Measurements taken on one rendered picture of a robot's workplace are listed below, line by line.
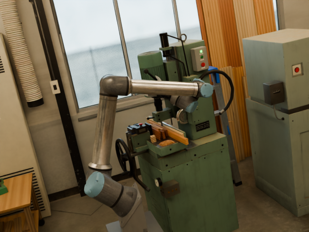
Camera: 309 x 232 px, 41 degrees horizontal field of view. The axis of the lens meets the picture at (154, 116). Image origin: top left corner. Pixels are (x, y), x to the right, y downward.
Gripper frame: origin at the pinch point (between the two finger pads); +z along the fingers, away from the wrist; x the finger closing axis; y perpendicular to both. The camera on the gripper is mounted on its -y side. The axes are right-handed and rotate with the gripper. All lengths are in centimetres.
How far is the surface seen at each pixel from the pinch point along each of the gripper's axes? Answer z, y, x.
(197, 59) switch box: -16.3, -11.9, -33.4
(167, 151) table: -30.7, -12.1, 33.6
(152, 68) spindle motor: 4.8, -1.1, -11.4
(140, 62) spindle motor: 14.1, 1.6, -11.3
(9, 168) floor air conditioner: 114, -67, 122
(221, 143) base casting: -53, -48, 8
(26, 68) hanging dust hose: 139, -47, 33
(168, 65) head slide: -0.9, -9.3, -19.9
